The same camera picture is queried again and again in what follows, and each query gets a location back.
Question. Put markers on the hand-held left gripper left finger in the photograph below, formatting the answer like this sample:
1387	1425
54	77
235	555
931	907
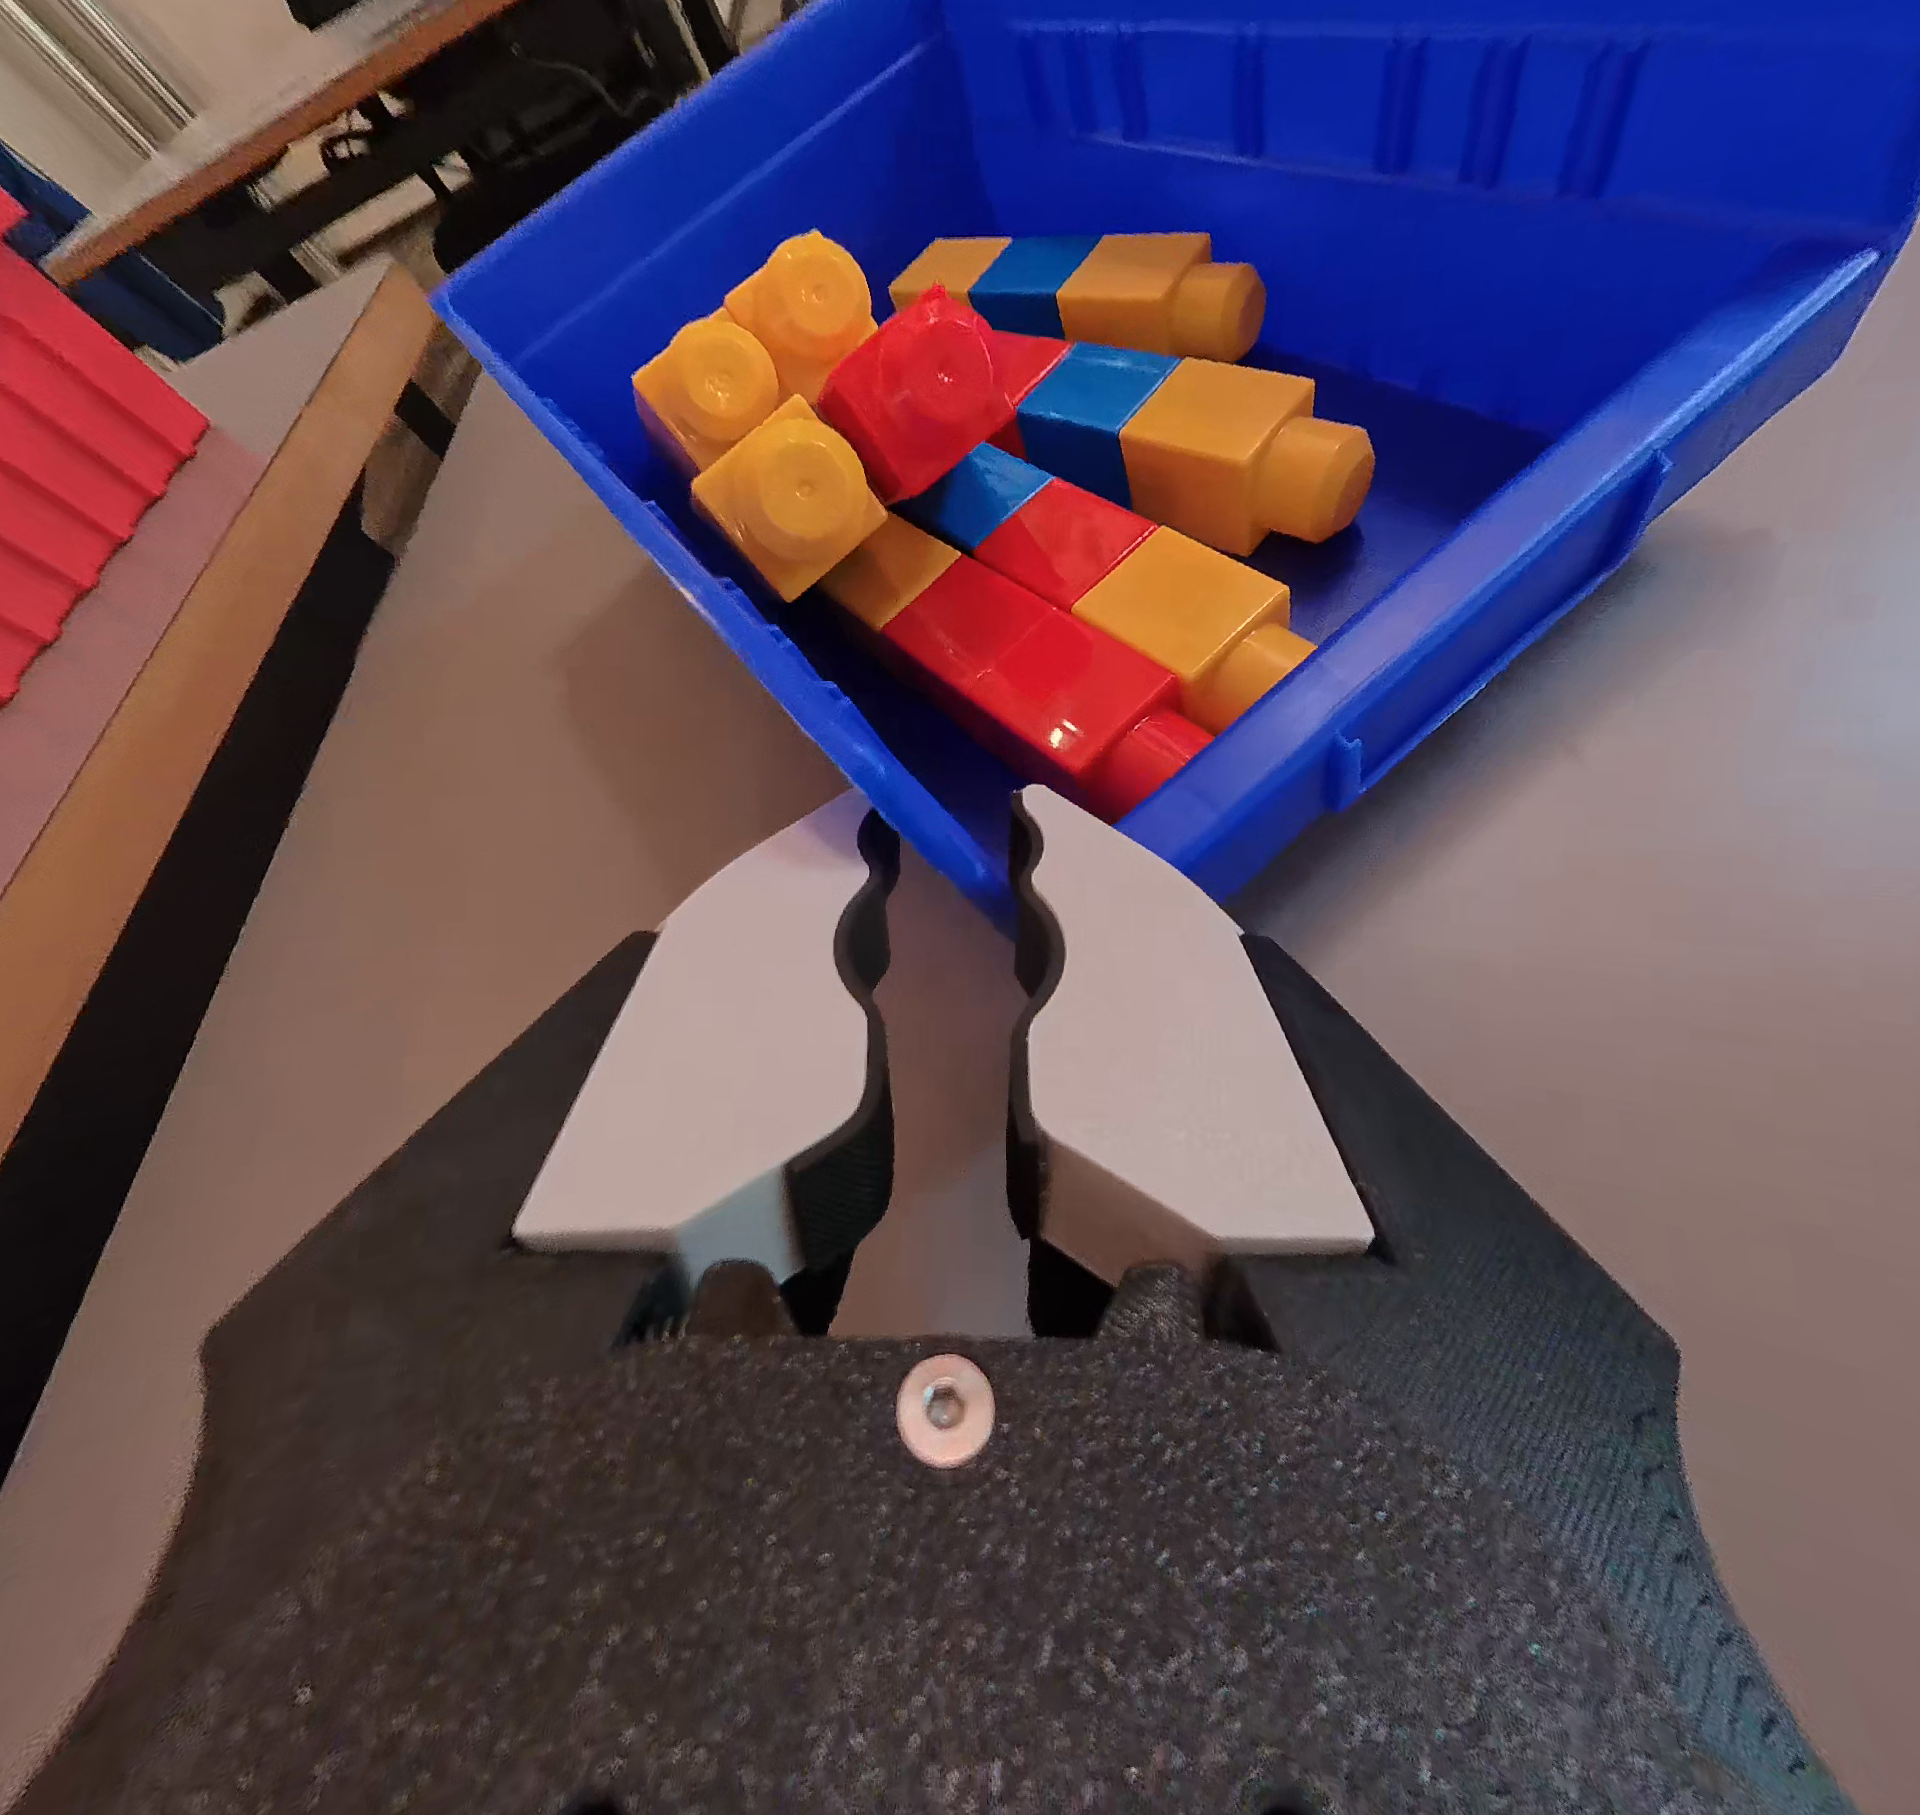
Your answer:
704	1095

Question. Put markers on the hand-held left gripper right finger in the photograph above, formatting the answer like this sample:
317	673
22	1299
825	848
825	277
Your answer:
1183	1095

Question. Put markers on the pile of mega blocks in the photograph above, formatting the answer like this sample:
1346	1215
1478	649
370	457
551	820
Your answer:
1200	450

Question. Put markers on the blue plastic bin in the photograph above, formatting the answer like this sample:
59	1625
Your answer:
1349	119

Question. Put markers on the wood-edged side table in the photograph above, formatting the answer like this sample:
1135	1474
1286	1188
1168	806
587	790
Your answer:
150	645

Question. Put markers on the red plastic bin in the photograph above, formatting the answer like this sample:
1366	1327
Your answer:
75	465

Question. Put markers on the black office chair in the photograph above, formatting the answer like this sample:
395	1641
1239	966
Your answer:
511	194

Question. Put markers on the blue jacket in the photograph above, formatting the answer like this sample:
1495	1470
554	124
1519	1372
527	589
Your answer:
150	307

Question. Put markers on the wood-edged desk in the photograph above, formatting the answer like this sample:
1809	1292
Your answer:
449	28

